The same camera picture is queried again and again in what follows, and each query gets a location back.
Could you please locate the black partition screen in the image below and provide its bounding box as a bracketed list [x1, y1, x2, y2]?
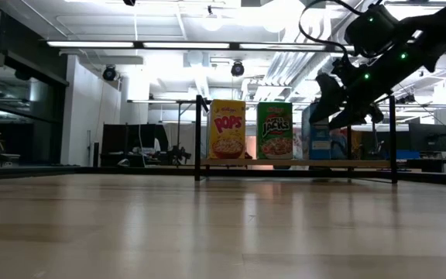
[101, 123, 169, 167]

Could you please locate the round white pendant lamp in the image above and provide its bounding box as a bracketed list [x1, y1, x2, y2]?
[201, 11, 223, 32]

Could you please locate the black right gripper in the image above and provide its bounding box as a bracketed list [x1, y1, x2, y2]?
[310, 53, 402, 131]

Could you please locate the long ceiling light strip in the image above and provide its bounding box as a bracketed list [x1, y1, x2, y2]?
[46, 40, 135, 49]
[239, 43, 327, 50]
[142, 42, 231, 50]

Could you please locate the yellow Pops cereal box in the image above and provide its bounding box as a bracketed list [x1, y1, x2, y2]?
[208, 99, 247, 160]

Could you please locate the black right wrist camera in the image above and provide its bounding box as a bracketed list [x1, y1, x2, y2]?
[345, 3, 400, 59]

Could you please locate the blue Rice Krispies cereal box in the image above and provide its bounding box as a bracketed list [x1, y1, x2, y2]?
[301, 102, 348, 160]

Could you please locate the wooden shelf with black frame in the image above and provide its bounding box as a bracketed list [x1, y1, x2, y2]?
[194, 95, 398, 184]

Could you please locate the blue chair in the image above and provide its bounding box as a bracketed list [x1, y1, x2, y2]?
[395, 150, 421, 160]

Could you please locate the floral patterned cloth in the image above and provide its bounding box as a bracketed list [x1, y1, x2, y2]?
[292, 127, 304, 160]

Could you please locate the black tripod equipment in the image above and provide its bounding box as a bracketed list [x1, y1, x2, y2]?
[167, 145, 192, 166]

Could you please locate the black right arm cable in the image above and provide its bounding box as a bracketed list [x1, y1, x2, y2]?
[298, 0, 367, 59]

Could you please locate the black ceiling spot lamp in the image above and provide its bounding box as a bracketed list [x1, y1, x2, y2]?
[230, 60, 245, 78]
[102, 65, 118, 81]

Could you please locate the green Apple Jacks cereal box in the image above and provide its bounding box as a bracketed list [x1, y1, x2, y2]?
[256, 102, 294, 160]

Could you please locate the black monitor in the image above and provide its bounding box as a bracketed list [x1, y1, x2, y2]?
[408, 122, 446, 153]

